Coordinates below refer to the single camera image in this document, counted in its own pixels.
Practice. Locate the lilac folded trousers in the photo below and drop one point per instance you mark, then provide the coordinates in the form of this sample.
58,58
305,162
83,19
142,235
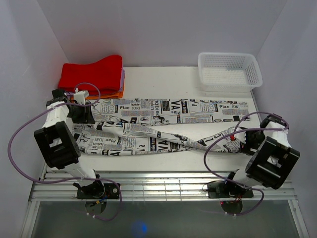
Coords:
122,80

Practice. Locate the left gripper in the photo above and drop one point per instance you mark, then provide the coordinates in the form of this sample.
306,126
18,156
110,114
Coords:
85,118

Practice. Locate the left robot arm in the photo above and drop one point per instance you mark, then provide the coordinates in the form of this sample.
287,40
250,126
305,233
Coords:
58,145

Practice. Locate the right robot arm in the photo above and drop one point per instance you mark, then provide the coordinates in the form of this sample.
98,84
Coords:
272,157

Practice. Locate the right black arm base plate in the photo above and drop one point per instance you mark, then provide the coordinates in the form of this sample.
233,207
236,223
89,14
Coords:
224,189

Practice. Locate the red folded trousers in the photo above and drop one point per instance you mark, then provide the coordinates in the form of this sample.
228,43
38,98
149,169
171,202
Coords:
102,76

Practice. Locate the orange folded trousers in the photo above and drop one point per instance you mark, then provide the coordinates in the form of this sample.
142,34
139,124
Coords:
116,95

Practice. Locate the aluminium frame rails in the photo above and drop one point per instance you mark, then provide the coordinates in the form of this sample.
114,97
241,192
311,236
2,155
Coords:
179,176

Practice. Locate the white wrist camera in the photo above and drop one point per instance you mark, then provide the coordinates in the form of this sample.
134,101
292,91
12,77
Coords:
239,137
80,97

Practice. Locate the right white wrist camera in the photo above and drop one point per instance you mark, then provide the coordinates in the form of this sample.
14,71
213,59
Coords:
239,137

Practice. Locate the newspaper print trousers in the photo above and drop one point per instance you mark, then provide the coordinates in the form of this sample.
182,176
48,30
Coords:
125,127

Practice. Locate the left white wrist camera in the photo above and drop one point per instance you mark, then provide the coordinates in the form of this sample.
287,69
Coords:
80,97

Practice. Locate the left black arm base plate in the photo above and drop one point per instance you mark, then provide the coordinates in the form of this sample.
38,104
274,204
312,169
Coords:
109,191

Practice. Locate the white perforated plastic basket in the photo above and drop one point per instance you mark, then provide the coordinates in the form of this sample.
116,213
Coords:
229,72

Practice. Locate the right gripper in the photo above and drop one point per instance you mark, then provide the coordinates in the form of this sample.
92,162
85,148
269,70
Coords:
245,148

